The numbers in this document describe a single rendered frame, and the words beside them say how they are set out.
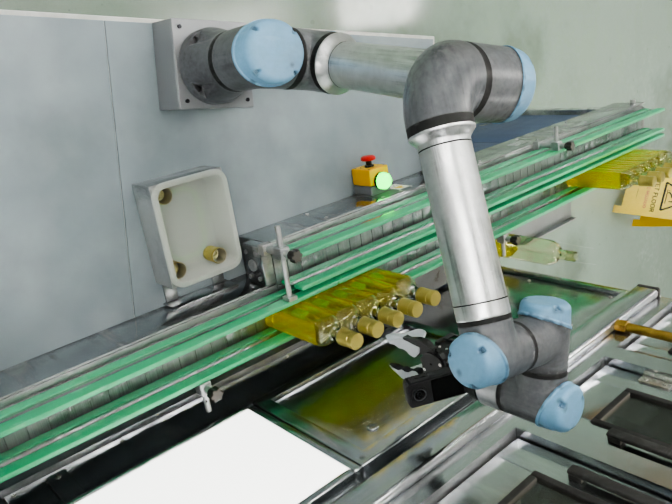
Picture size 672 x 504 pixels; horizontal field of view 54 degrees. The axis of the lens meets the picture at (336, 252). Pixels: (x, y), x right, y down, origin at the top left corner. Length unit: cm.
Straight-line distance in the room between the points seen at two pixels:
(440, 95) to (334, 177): 85
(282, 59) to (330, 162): 54
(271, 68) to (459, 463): 76
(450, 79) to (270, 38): 42
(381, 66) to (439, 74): 25
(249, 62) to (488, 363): 67
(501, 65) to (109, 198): 82
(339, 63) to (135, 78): 44
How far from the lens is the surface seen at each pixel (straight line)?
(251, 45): 121
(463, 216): 89
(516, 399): 105
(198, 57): 134
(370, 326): 131
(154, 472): 128
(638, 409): 138
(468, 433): 123
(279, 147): 161
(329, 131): 171
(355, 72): 121
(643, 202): 464
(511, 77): 102
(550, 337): 98
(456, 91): 92
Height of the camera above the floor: 206
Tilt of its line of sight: 48 degrees down
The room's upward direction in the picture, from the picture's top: 103 degrees clockwise
